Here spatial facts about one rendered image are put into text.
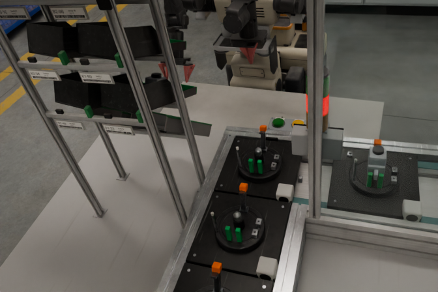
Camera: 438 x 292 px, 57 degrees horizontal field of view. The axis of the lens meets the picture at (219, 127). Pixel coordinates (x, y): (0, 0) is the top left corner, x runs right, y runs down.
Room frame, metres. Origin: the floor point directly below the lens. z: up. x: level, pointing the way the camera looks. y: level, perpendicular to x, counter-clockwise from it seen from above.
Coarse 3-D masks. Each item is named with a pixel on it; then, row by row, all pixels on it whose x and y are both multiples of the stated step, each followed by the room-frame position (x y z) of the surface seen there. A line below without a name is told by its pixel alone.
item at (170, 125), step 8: (152, 112) 1.03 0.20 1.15; (160, 120) 1.06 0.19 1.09; (168, 120) 0.91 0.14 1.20; (176, 120) 0.93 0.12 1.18; (160, 128) 0.89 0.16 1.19; (168, 128) 0.90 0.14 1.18; (176, 128) 0.92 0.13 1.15; (200, 128) 1.01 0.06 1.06; (208, 128) 1.05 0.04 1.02; (208, 136) 1.04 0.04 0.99
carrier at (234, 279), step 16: (192, 272) 0.56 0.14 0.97; (208, 272) 0.55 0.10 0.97; (224, 272) 0.54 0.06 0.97; (176, 288) 0.52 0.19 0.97; (192, 288) 0.52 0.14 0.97; (208, 288) 0.50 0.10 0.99; (224, 288) 0.49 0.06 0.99; (240, 288) 0.49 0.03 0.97; (256, 288) 0.48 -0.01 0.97; (272, 288) 0.48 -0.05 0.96
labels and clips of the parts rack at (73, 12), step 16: (96, 0) 0.77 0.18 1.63; (0, 16) 0.89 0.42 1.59; (16, 16) 0.87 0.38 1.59; (64, 16) 0.81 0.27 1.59; (80, 16) 0.80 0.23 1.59; (64, 64) 0.84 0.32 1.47; (96, 80) 0.81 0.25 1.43; (112, 80) 0.79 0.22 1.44; (80, 128) 0.86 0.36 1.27; (112, 128) 0.81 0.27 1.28; (128, 128) 0.79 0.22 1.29
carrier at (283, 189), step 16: (240, 144) 0.99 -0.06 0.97; (256, 144) 0.98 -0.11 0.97; (272, 144) 0.96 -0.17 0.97; (288, 144) 0.95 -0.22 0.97; (240, 160) 0.87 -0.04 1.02; (256, 160) 0.87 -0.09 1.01; (272, 160) 0.87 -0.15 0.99; (288, 160) 0.88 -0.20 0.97; (224, 176) 0.86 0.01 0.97; (240, 176) 0.85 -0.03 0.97; (256, 176) 0.82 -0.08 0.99; (272, 176) 0.81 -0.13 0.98; (288, 176) 0.81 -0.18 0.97; (224, 192) 0.81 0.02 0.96; (256, 192) 0.77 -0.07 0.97; (272, 192) 0.76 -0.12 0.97; (288, 192) 0.73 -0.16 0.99
